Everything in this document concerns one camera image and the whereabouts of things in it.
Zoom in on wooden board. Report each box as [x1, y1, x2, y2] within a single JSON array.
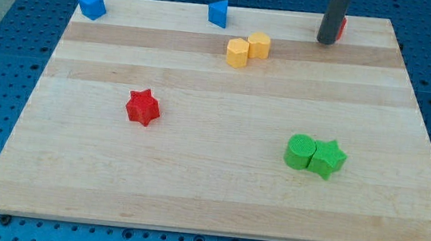
[[0, 0, 431, 241]]

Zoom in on yellow heart block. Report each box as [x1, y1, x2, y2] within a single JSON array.
[[247, 31, 271, 59]]

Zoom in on blue cube block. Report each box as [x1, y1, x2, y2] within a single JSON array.
[[78, 0, 107, 20]]

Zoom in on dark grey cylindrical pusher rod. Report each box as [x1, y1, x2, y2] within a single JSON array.
[[317, 0, 351, 45]]

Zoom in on green cylinder block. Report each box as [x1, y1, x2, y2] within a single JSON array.
[[283, 134, 316, 170]]

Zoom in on red star block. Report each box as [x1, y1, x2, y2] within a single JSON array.
[[125, 89, 160, 127]]

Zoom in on yellow hexagon block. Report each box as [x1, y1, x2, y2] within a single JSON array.
[[226, 38, 249, 69]]

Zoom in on red block behind rod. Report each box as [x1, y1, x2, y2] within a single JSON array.
[[335, 17, 347, 41]]

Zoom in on green star block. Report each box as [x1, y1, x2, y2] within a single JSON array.
[[306, 140, 347, 180]]

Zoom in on blue triangle block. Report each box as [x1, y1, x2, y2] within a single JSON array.
[[208, 0, 229, 29]]

